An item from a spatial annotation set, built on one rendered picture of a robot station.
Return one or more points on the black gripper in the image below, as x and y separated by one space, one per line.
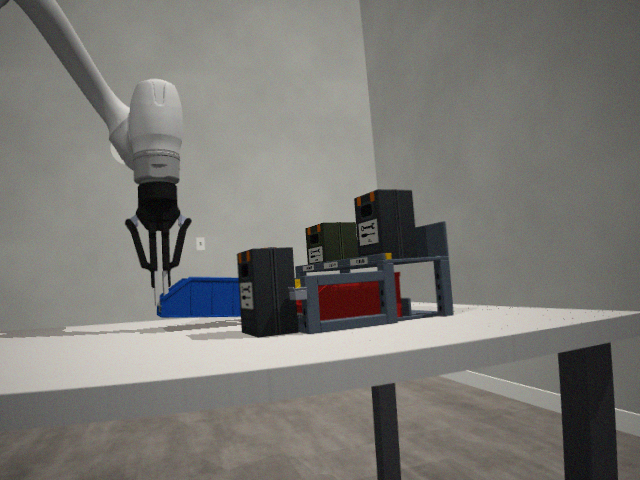
158 211

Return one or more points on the blue bin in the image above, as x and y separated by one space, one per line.
201 297

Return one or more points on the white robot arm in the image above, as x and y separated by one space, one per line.
155 122

